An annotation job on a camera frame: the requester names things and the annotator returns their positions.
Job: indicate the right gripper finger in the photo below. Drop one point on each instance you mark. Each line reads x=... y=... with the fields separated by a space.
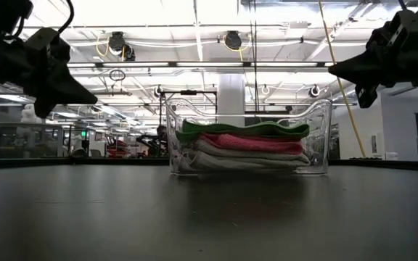
x=365 y=96
x=350 y=70

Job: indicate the white rounded figure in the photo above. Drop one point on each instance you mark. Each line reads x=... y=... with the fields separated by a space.
x=30 y=114

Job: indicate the black overhead frame rig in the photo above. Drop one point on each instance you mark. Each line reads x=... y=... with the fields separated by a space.
x=188 y=92

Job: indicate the clear plastic bin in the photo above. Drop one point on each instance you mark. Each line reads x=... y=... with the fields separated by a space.
x=321 y=145

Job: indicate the pink microfiber towel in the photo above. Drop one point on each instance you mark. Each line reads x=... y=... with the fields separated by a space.
x=252 y=144

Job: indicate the green microfiber towel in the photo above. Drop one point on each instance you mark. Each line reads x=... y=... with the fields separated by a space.
x=245 y=129

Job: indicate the white round pillar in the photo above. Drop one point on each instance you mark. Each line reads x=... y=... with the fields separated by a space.
x=230 y=90

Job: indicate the long ceiling light strip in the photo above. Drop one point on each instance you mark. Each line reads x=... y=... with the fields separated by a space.
x=194 y=64

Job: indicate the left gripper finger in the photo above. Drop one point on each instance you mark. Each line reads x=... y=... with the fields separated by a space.
x=44 y=105
x=71 y=88

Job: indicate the grey glass enclosure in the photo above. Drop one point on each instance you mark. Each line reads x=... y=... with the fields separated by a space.
x=13 y=137

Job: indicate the black background robot arm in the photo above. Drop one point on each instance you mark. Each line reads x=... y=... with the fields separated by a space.
x=151 y=143

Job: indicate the black cabinet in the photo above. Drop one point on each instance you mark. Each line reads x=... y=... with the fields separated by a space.
x=267 y=113

